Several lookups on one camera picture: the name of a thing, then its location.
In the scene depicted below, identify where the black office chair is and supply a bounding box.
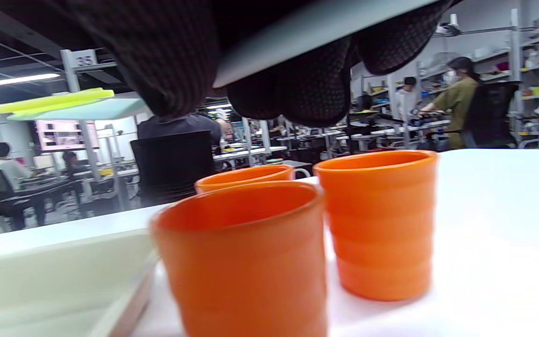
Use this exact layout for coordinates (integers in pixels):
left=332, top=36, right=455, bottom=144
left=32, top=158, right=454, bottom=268
left=465, top=81, right=521, bottom=148
left=131, top=131, right=217, bottom=207

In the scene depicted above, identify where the metal storage shelving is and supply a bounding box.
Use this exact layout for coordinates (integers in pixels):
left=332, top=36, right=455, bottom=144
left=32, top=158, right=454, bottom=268
left=417, top=8, right=539, bottom=149

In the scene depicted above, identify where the dark work desk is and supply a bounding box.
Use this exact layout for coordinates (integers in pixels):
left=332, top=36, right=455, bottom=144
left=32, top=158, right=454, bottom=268
left=0, top=177, right=85, bottom=231

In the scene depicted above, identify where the pink lit monitor screen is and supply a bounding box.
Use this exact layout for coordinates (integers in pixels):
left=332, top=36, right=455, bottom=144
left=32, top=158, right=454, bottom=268
left=35, top=119, right=99, bottom=152

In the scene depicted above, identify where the pale grey board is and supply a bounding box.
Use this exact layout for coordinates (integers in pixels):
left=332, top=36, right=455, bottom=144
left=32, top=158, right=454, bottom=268
left=212, top=0, right=441, bottom=88

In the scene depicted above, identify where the yellow flat board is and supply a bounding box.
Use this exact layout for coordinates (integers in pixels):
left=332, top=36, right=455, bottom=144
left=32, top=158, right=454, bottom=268
left=0, top=88, right=115, bottom=114

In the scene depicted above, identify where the light blue flat board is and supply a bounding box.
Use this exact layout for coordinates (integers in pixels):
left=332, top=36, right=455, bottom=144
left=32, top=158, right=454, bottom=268
left=7, top=97, right=151, bottom=122

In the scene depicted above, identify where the white plastic tray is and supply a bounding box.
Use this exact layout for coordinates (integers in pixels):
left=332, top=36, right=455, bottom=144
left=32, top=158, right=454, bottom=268
left=0, top=228, right=160, bottom=337

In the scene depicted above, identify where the ceiling light strip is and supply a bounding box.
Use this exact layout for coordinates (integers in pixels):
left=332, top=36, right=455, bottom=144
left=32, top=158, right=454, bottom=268
left=0, top=73, right=62, bottom=90

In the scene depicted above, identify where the person's right hand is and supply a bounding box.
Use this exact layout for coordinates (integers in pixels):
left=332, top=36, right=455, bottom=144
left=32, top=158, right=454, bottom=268
left=0, top=0, right=462, bottom=128

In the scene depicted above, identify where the orange plastic cup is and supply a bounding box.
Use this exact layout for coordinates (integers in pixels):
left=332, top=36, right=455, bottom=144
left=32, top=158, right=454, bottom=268
left=195, top=165, right=296, bottom=195
left=150, top=180, right=329, bottom=337
left=313, top=150, right=439, bottom=302

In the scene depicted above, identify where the grey post with sign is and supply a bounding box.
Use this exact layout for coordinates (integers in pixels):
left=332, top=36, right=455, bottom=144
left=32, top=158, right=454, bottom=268
left=60, top=49, right=131, bottom=212

